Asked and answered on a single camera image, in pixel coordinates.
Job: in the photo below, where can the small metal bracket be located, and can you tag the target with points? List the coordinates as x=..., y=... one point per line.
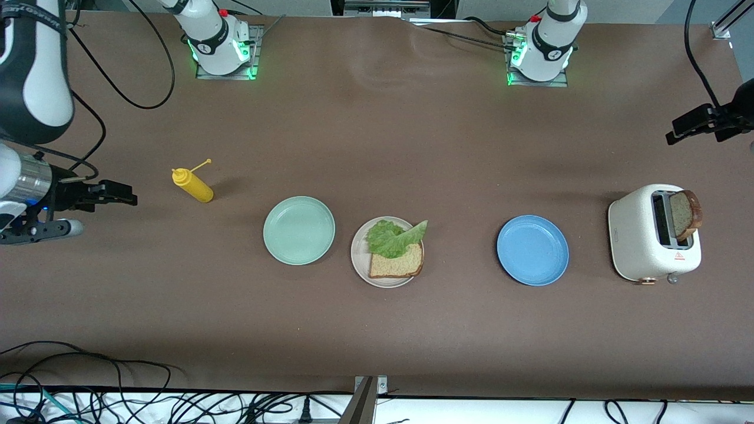
x=383, y=386

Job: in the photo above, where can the mint green plate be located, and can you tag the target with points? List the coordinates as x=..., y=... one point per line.
x=298, y=230

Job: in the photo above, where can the beige plate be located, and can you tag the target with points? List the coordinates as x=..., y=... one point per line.
x=360, y=250

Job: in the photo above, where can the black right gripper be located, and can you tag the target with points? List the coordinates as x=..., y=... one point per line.
x=66, y=195

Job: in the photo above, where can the grey metal camera post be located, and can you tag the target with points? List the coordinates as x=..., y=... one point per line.
x=359, y=409

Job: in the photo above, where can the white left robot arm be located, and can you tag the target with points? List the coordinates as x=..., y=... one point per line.
x=551, y=41

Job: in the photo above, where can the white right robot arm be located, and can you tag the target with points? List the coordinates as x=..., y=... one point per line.
x=50, y=88

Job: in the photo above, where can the black power plug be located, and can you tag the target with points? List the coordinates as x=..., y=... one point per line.
x=305, y=410

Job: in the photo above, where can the black metal frame device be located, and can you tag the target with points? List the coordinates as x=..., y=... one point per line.
x=386, y=7

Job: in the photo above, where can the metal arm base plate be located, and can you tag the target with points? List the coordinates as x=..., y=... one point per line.
x=257, y=59
x=562, y=79

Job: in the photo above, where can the green lettuce leaf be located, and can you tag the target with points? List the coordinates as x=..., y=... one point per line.
x=392, y=238

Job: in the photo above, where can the yellow mustard squeeze bottle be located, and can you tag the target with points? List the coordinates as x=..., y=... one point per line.
x=195, y=187

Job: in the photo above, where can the aluminium profile bar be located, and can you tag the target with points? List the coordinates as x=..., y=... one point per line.
x=727, y=20

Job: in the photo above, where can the brown bread slice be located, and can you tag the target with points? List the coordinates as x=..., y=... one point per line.
x=397, y=268
x=683, y=215

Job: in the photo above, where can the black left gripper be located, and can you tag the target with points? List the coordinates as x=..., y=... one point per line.
x=732, y=115

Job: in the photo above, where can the white two-slot toaster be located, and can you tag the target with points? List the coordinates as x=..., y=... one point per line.
x=633, y=235

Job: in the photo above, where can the blue plate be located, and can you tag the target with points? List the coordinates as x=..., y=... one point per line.
x=532, y=250

